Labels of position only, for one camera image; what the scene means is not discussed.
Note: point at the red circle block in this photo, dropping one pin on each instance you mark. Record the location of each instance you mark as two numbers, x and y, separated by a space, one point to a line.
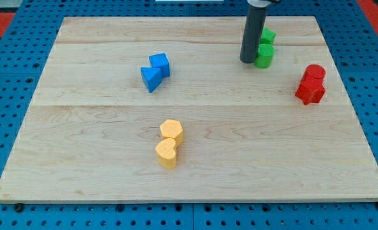
314 72

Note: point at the light wooden board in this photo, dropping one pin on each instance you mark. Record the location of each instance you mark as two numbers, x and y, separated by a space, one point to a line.
91 128

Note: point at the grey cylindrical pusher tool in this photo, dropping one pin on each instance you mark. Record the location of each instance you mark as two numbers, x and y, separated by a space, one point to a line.
255 20

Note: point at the blue triangle block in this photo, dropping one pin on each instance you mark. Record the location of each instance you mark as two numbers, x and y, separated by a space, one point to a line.
151 77

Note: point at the yellow hexagon block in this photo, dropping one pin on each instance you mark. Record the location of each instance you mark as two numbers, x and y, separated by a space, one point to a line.
172 129

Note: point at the blue cube block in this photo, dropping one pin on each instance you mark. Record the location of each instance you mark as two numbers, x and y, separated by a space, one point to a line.
160 61

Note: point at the green star block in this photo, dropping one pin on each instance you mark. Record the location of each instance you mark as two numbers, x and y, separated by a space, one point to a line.
268 36

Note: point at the red star block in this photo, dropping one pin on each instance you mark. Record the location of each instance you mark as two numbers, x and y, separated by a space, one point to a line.
310 90

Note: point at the yellow heart block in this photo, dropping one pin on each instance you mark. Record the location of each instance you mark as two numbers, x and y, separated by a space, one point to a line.
166 153

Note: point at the green circle block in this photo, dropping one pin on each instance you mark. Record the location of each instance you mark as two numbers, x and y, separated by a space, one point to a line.
264 56

